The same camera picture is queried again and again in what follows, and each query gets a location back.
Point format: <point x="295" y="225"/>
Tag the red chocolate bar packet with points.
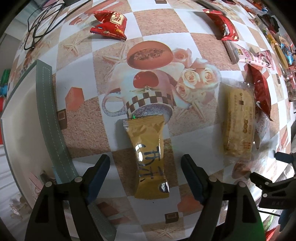
<point x="226" y="27"/>

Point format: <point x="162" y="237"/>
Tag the small red snack bag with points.
<point x="111" y="24"/>

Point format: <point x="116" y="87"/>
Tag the gold foil candy packet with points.
<point x="146" y="136"/>

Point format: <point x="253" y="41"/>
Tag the pink crispy cranberry packet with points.
<point x="262" y="124"/>

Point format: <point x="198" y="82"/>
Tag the yellow wafer snack packet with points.
<point x="239" y="122"/>

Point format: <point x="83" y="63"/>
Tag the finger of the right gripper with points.
<point x="285" y="157"/>

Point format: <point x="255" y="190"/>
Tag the pink white snack packet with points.
<point x="237" y="54"/>

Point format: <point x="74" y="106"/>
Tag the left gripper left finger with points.
<point x="87" y="186"/>

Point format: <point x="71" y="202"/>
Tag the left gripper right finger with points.
<point x="204" y="190"/>

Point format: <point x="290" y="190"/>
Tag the long red snack packet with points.
<point x="261" y="91"/>

